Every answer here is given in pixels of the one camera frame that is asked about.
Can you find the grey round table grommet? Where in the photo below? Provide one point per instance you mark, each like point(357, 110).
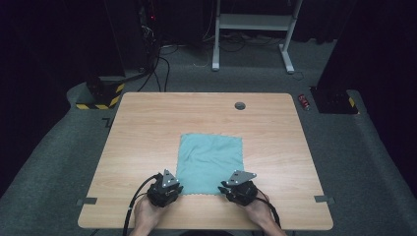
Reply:
point(240, 106)

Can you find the dark equipment rack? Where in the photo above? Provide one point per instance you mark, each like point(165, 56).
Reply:
point(147, 32)

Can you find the teal cloth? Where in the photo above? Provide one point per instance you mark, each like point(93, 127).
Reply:
point(209, 157)

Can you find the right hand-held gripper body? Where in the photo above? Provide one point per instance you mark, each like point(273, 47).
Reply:
point(244, 191)

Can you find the white metal stand frame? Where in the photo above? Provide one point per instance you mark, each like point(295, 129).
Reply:
point(254, 22)

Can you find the grey tape strip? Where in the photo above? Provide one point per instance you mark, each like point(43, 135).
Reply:
point(87, 201)
point(324, 199)

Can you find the black stand base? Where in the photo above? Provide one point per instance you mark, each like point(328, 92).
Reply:
point(334, 101)

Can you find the person's left hand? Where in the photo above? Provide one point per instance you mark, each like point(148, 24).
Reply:
point(147, 214)

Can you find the person's right hand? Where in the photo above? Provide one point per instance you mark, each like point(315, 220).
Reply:
point(259, 211)

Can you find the red can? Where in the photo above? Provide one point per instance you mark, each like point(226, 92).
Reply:
point(304, 102)

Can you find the yellow-black striped stand base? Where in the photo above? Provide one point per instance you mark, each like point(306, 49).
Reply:
point(105, 95)

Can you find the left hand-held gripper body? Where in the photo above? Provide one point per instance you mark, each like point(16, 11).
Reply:
point(162, 193)

